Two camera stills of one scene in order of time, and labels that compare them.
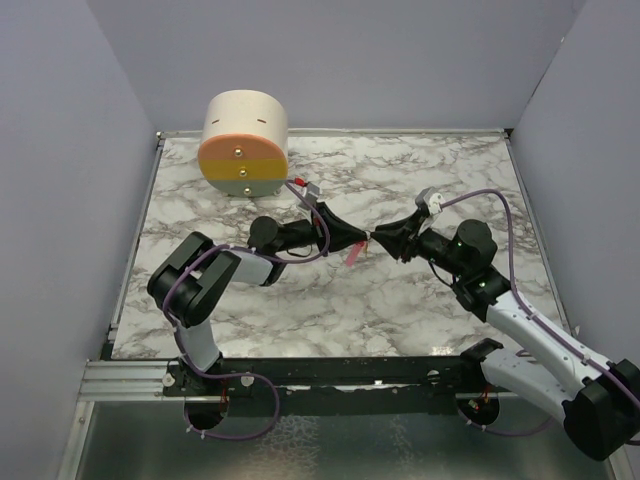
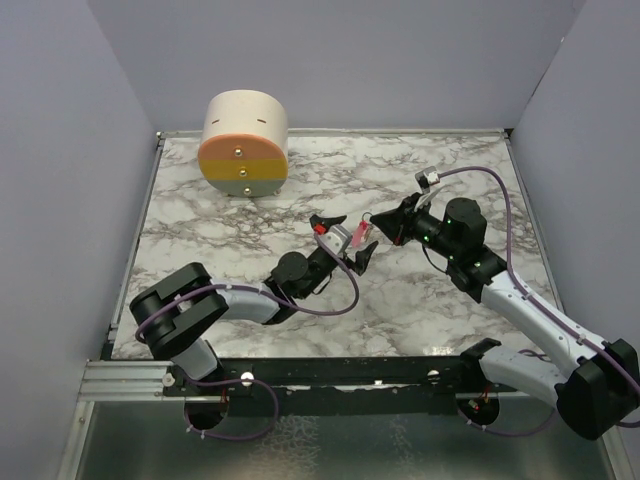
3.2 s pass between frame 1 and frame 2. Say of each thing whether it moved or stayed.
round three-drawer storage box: stayed
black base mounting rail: stayed
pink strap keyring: moved
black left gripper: moved
